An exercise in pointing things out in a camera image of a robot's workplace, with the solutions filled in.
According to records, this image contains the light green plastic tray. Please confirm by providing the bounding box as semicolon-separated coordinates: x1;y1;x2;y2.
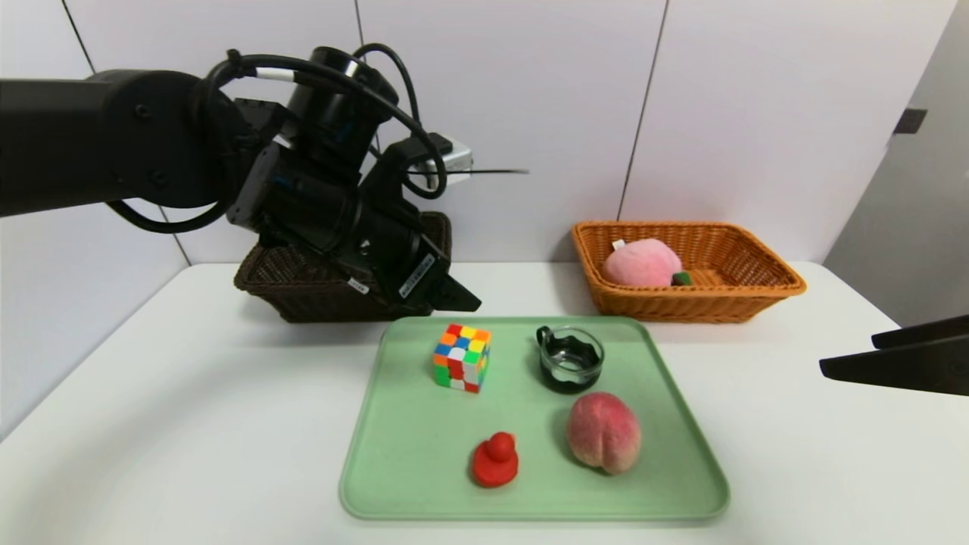
339;316;731;522

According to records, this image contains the realistic pink peach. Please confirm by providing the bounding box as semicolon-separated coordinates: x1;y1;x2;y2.
567;391;643;475

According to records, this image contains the red rubber duck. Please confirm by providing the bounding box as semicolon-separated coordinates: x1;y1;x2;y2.
472;431;519;487

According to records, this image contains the dark brown wicker basket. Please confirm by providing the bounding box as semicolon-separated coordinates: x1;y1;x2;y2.
234;212;453;324

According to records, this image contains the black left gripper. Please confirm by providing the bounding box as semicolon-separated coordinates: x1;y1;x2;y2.
360;204;483;316

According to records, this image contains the orange wicker basket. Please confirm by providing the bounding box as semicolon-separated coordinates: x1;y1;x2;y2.
572;220;807;325

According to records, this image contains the pink plush peach toy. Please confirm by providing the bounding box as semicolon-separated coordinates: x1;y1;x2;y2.
603;238;693;288

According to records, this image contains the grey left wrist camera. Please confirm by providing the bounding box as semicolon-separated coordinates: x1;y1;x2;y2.
413;136;475;190

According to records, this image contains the glass cup with black handle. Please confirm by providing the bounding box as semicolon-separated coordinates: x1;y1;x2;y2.
536;325;605;394

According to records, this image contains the multicoloured puzzle cube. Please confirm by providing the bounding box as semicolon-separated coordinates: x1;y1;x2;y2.
432;324;492;394

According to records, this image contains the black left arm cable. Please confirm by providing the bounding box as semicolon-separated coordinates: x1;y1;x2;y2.
110;43;449;235

